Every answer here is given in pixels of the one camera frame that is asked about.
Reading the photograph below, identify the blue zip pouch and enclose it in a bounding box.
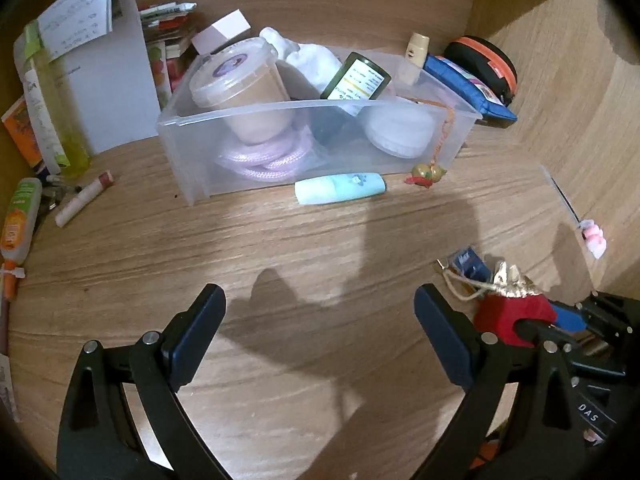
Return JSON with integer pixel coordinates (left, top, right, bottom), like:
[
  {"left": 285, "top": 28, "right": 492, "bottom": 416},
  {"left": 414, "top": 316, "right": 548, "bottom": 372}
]
[{"left": 424, "top": 55, "right": 518, "bottom": 122}]

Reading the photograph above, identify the yellow-green tall bottle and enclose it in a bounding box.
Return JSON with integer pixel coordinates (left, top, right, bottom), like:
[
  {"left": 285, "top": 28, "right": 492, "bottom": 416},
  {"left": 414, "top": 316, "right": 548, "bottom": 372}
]
[{"left": 14, "top": 20, "right": 93, "bottom": 178}]

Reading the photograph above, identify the orange pen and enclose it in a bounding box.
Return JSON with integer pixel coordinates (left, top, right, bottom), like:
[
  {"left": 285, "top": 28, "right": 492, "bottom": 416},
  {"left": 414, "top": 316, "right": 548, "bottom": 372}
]
[{"left": 0, "top": 260, "right": 26, "bottom": 306}]

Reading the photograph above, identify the dark green jar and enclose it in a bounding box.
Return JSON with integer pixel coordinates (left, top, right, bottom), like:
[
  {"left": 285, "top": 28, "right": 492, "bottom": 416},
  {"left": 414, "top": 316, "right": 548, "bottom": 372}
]
[{"left": 320, "top": 51, "right": 392, "bottom": 103}]

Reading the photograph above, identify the black case with orange zip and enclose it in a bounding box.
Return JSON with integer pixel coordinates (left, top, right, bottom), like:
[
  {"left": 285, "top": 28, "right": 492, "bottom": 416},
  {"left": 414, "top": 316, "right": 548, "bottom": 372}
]
[{"left": 442, "top": 35, "right": 518, "bottom": 107}]

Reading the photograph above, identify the white printed receipt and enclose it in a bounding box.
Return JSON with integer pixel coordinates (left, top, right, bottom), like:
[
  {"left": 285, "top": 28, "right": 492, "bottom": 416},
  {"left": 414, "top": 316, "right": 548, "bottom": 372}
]
[{"left": 39, "top": 0, "right": 121, "bottom": 58}]

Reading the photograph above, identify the white cloth pouch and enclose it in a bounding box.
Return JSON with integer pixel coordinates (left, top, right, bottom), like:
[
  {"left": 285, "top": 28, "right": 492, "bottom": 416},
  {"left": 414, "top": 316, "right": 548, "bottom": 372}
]
[{"left": 259, "top": 26, "right": 343, "bottom": 101}]

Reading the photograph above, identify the pink and white box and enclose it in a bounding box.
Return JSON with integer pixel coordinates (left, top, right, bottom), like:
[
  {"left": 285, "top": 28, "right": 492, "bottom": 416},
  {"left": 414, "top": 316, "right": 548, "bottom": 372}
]
[{"left": 191, "top": 10, "right": 251, "bottom": 55}]

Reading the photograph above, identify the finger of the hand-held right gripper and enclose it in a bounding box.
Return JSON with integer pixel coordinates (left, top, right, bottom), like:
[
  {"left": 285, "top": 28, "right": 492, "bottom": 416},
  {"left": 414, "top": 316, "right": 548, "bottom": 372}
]
[
  {"left": 547, "top": 300, "right": 601, "bottom": 333},
  {"left": 515, "top": 319, "right": 581, "bottom": 356}
]

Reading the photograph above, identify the mint green tube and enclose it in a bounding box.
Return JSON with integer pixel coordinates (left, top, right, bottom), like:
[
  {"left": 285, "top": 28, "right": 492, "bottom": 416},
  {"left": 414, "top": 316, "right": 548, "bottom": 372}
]
[{"left": 294, "top": 172, "right": 387, "bottom": 206}]

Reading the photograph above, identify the beige cup with clear lid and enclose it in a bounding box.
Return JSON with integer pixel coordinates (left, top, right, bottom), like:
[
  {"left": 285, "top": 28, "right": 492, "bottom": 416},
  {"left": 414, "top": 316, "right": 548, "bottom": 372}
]
[{"left": 189, "top": 37, "right": 293, "bottom": 143}]

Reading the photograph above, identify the orange small box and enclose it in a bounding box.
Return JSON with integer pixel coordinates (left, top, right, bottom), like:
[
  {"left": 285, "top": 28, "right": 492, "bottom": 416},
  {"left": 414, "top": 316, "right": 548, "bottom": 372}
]
[{"left": 1, "top": 97, "right": 46, "bottom": 171}]

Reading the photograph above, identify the red gold ornament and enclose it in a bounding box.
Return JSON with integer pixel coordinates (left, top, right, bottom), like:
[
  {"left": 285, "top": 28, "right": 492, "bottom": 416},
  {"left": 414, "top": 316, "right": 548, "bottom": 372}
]
[{"left": 442, "top": 260, "right": 558, "bottom": 348}]

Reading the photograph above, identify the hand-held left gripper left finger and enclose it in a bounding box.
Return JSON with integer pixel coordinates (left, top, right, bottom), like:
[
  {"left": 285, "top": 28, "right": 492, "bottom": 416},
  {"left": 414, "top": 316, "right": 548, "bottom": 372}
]
[{"left": 56, "top": 283, "right": 233, "bottom": 480}]

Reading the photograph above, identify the charm with orange ribbon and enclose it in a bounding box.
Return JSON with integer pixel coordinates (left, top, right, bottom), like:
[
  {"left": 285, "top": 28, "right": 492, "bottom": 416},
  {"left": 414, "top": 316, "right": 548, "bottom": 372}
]
[{"left": 405, "top": 95, "right": 456, "bottom": 190}]

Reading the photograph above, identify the clear plastic storage bin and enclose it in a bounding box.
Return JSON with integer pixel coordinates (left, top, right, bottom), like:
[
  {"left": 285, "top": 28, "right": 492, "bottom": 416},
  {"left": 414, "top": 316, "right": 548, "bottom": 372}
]
[{"left": 156, "top": 50, "right": 483, "bottom": 207}]

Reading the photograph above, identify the wooden desktop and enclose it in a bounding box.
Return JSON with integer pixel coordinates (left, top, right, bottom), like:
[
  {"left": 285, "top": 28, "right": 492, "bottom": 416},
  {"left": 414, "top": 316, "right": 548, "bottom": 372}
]
[{"left": 0, "top": 125, "right": 616, "bottom": 480}]

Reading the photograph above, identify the small blue packet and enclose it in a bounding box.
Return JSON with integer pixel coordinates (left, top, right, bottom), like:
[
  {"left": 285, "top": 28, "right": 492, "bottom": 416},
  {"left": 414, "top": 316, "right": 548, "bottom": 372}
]
[{"left": 452, "top": 246, "right": 491, "bottom": 291}]

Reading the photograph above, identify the pink rope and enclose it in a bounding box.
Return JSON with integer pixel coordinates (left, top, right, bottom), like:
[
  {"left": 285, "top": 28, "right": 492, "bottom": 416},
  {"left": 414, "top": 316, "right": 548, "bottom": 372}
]
[{"left": 215, "top": 127, "right": 316, "bottom": 181}]

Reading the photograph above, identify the orange and green tube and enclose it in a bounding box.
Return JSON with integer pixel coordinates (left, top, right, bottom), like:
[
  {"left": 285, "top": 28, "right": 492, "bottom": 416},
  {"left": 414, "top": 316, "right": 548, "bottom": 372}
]
[{"left": 0, "top": 177, "right": 43, "bottom": 266}]

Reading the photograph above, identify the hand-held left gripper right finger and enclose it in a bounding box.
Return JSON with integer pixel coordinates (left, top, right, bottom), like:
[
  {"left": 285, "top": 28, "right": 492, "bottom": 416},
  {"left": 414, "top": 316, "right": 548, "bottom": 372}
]
[{"left": 414, "top": 283, "right": 586, "bottom": 480}]

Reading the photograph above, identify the white lip balm stick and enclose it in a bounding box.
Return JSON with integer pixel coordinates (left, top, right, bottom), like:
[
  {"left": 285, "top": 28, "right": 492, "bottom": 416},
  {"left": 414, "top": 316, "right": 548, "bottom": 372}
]
[{"left": 55, "top": 171, "right": 115, "bottom": 227}]

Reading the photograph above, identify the cream plastic bottle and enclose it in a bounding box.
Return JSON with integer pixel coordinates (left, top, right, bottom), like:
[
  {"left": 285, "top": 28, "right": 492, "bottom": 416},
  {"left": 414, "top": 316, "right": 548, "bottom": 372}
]
[{"left": 404, "top": 32, "right": 431, "bottom": 86}]

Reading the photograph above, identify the stack of booklets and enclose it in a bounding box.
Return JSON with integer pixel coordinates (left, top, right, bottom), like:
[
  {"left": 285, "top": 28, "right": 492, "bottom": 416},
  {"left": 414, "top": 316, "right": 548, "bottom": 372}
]
[{"left": 139, "top": 1, "right": 198, "bottom": 111}]

